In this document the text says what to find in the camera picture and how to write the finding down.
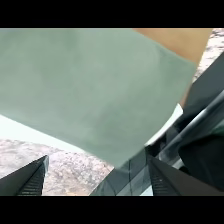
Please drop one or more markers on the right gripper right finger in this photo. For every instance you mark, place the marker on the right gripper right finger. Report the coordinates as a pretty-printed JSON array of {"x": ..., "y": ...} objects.
[{"x": 173, "y": 183}]

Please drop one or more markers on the silver frame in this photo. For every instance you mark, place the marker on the silver frame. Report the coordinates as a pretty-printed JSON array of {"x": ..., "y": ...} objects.
[{"x": 196, "y": 125}]

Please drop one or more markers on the green T-shirt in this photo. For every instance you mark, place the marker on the green T-shirt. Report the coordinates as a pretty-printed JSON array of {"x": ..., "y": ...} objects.
[{"x": 86, "y": 90}]

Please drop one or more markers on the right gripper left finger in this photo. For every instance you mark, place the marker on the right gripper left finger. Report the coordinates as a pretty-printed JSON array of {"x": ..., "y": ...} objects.
[{"x": 28, "y": 181}]

